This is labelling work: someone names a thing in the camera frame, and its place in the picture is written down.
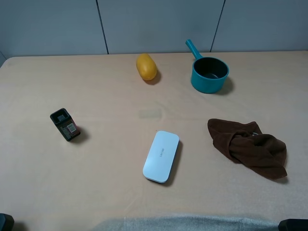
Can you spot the small black box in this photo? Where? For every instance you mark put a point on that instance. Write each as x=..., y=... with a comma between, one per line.
x=65, y=124

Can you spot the white rectangular case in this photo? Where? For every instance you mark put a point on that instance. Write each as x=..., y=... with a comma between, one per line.
x=160, y=157

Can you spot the yellow mango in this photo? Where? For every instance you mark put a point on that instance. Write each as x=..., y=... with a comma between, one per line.
x=146, y=67

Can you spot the teal saucepan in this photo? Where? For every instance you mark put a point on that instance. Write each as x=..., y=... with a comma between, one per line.
x=208, y=73

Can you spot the brown cloth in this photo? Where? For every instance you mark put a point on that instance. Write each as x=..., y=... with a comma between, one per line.
x=246, y=144

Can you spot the grey fabric at bottom edge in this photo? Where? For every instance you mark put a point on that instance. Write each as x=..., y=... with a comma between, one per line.
x=187, y=223

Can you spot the black right corner block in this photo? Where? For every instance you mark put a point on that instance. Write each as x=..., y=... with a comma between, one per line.
x=293, y=225

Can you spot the black corner block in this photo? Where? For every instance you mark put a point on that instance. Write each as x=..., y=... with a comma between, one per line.
x=293, y=225
x=6, y=222

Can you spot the black left corner block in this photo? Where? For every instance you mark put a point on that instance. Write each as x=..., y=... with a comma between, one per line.
x=6, y=222

